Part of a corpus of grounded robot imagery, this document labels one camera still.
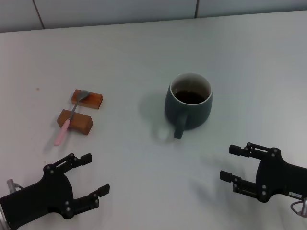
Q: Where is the pink handled metal spoon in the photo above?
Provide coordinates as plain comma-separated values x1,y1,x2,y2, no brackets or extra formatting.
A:
54,90,90,147

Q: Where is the flat orange wooden block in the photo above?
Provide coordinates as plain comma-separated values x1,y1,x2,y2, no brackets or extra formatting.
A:
71,89,104,110

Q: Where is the right gripper cable with connector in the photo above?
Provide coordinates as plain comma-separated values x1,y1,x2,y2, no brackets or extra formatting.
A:
290,196,307,218

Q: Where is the brown arched wooden block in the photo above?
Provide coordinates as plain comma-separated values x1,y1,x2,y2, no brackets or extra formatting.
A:
57,109,94,136

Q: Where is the gripper cable with connector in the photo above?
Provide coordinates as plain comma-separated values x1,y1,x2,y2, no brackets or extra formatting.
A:
6,179,25,193
290,196,307,218

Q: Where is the left gripper cable with connector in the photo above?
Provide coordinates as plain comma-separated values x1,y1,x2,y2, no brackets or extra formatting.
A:
6,179,25,193

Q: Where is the grey cup with coffee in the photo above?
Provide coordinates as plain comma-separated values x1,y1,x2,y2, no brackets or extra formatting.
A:
164,72,213,139

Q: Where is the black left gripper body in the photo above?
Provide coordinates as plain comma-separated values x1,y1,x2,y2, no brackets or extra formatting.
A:
0,164,74,230

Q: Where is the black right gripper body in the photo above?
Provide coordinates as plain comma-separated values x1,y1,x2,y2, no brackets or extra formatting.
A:
255,148,307,204

